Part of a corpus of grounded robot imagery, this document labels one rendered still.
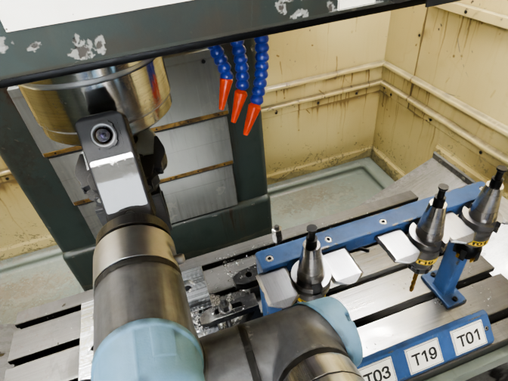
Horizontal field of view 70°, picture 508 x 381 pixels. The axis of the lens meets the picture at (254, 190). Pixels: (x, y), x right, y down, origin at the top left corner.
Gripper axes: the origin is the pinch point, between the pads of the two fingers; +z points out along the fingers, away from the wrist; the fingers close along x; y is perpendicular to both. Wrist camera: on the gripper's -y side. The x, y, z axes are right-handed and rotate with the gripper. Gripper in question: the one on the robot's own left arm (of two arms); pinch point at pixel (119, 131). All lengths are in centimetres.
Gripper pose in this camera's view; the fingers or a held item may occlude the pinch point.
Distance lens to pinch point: 52.8
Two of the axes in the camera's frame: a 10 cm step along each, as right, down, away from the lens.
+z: -3.2, -6.0, 7.3
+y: 0.8, 7.5, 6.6
